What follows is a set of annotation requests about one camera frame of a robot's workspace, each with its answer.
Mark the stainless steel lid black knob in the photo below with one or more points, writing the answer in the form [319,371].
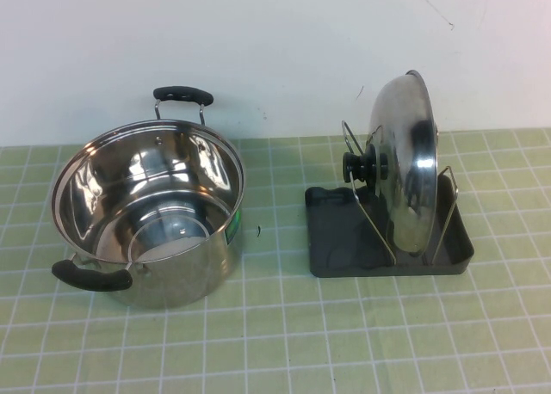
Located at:
[404,161]

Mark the green grid tablecloth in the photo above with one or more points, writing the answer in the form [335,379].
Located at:
[275,346]

